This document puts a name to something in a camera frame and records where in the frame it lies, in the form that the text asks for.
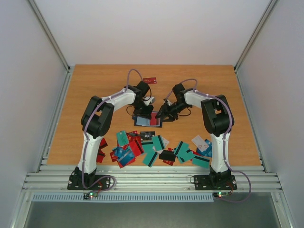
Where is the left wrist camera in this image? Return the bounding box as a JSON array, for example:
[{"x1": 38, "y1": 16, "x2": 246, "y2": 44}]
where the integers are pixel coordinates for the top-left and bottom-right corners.
[{"x1": 144, "y1": 96, "x2": 155, "y2": 106}]

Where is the blue card right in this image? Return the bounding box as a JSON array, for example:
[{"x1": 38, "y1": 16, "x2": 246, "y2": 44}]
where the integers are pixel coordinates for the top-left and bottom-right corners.
[{"x1": 196, "y1": 139, "x2": 212, "y2": 157}]

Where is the teal VIP card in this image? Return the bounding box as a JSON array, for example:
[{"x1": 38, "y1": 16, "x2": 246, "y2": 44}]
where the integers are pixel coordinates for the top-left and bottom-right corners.
[{"x1": 116, "y1": 131, "x2": 129, "y2": 147}]

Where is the red striped card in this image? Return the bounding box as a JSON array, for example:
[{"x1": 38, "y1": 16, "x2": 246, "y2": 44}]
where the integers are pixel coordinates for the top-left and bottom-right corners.
[
  {"x1": 96, "y1": 138, "x2": 108, "y2": 163},
  {"x1": 149, "y1": 112, "x2": 162, "y2": 127},
  {"x1": 129, "y1": 139, "x2": 144, "y2": 157}
]

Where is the teal striped card pair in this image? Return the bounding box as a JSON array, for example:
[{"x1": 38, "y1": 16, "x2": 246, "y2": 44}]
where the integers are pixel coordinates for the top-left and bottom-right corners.
[{"x1": 173, "y1": 141, "x2": 194, "y2": 164}]

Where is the blue leather card holder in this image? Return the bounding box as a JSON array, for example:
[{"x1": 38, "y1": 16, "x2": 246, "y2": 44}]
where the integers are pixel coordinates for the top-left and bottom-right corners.
[{"x1": 133, "y1": 116, "x2": 162, "y2": 128}]

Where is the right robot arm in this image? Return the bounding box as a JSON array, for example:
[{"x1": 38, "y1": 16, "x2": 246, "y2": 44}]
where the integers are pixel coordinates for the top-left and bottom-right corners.
[{"x1": 156, "y1": 83, "x2": 234, "y2": 189}]

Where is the lone red card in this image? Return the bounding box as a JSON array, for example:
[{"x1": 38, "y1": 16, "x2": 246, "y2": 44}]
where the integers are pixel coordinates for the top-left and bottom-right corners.
[{"x1": 143, "y1": 77, "x2": 157, "y2": 84}]

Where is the blue card pile centre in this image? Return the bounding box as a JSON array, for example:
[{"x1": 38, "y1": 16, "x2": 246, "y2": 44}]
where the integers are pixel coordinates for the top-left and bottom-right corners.
[{"x1": 111, "y1": 147, "x2": 135, "y2": 168}]

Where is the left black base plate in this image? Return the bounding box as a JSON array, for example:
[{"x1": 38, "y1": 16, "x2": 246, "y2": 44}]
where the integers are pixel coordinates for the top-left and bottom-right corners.
[{"x1": 67, "y1": 170, "x2": 113, "y2": 190}]

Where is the black VIP card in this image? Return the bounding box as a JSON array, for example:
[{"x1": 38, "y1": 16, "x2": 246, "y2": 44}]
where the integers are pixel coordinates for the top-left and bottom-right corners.
[{"x1": 139, "y1": 131, "x2": 155, "y2": 141}]

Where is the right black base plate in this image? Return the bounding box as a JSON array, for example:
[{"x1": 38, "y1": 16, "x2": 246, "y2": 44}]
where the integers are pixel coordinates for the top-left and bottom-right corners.
[{"x1": 194, "y1": 175, "x2": 238, "y2": 191}]

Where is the grey slotted cable duct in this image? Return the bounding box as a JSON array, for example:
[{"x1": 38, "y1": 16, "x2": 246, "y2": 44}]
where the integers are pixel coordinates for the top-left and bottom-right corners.
[{"x1": 32, "y1": 192, "x2": 214, "y2": 203}]

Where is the white floral card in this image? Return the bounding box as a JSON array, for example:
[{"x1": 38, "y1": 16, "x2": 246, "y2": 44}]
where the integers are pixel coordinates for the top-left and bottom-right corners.
[{"x1": 191, "y1": 135, "x2": 209, "y2": 152}]

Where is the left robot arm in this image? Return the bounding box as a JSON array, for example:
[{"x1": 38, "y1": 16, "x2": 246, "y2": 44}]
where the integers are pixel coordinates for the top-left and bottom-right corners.
[{"x1": 74, "y1": 81, "x2": 153, "y2": 189}]

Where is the black card lower centre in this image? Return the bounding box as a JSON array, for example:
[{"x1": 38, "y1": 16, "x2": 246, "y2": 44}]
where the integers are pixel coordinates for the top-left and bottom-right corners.
[{"x1": 159, "y1": 150, "x2": 176, "y2": 162}]

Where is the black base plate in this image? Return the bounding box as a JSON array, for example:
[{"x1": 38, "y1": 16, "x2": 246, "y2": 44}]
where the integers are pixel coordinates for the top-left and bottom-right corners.
[
  {"x1": 194, "y1": 175, "x2": 238, "y2": 191},
  {"x1": 67, "y1": 170, "x2": 113, "y2": 190}
]

